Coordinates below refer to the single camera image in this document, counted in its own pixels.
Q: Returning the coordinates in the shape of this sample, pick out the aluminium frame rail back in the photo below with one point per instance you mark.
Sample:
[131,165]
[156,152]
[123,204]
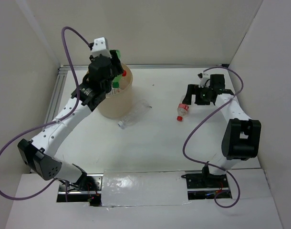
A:
[149,66]

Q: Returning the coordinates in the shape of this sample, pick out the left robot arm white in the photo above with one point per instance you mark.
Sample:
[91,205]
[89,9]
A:
[39,152]

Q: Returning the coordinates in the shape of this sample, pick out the clear bottle blue white label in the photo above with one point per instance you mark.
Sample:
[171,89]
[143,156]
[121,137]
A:
[114,91]

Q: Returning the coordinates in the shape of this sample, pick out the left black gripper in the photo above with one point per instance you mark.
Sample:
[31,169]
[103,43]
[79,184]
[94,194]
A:
[116,63]

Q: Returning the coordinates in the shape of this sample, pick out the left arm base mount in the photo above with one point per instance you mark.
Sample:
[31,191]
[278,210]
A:
[90,193]

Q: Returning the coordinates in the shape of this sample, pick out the beige round plastic bin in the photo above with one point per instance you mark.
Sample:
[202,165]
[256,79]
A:
[118,105]

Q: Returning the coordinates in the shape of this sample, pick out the clear bottle red label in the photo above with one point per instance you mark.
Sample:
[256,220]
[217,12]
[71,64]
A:
[124,72]

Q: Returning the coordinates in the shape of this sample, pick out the clear bottle white cap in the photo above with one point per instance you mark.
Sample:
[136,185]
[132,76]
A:
[135,114]

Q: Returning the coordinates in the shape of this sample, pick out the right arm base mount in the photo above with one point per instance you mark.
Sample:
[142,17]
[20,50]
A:
[203,185]

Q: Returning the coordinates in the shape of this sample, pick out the green plastic bottle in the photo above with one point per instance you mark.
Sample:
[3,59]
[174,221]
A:
[115,79]

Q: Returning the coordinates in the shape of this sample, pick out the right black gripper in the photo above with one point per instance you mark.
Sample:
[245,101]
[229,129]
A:
[193,89]

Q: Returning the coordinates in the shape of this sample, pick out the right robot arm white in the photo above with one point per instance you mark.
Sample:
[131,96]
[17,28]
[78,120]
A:
[242,135]

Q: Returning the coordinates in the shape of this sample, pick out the small bottle red label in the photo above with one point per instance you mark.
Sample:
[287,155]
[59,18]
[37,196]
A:
[182,110]

